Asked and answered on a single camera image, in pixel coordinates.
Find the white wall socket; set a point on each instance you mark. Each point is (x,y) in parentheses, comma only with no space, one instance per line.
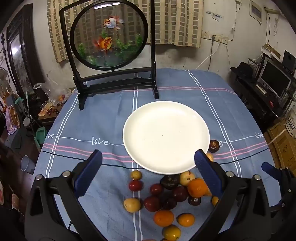
(216,37)
(225,40)
(206,34)

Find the white wall labels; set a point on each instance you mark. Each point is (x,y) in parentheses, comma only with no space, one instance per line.
(214,15)

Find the beige checked curtain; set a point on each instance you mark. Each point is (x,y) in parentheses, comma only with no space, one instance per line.
(175,23)

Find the computer monitor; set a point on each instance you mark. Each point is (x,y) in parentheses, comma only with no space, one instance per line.
(275,80)

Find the pink cloth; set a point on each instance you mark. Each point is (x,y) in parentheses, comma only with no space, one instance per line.
(11,120)

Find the black media stand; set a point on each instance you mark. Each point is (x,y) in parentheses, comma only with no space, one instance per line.
(249,97)

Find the small red plum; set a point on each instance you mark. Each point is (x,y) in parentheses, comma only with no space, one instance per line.
(135,185)
(156,188)

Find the blue checked tablecloth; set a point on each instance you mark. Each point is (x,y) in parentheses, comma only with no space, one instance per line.
(175,83)

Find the round goldfish screen black stand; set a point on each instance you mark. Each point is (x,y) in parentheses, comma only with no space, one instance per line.
(111,58)

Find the framed wall picture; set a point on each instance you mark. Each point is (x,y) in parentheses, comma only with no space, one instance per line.
(256,10)

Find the white plate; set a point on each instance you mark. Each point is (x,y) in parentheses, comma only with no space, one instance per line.
(161,129)

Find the small yellow plum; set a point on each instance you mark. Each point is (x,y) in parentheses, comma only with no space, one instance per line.
(215,200)
(136,175)

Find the dark wooden framed mirror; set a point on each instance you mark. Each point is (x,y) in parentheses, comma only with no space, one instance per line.
(20,58)

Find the white plastic bucket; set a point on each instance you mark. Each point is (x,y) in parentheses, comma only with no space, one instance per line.
(291,122)

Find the cardboard box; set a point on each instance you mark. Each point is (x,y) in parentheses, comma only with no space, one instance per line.
(281,143)

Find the clear plastic bag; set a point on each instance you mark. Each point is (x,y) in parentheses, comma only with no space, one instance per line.
(52,87)

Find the small wooden side table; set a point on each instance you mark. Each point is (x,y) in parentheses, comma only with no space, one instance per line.
(46,113)

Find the remote control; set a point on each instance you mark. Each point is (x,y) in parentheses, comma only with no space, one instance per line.
(261,89)

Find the black hat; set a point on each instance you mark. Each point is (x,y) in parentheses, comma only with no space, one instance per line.
(244,68)

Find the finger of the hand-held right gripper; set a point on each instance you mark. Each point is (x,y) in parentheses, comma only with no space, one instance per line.
(269,168)

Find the yellow-brown plum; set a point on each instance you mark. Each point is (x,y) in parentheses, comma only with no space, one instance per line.
(210,157)

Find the large yellow plum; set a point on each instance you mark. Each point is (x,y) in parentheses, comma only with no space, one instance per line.
(131,204)

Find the black speaker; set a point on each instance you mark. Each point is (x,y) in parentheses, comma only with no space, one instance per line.
(289,60)

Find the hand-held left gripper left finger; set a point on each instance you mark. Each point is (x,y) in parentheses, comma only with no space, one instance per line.
(89,172)

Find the paper cup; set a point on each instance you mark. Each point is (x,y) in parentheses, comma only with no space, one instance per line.
(26,163)

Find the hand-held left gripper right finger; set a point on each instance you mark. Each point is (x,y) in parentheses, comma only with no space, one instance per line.
(208,172)

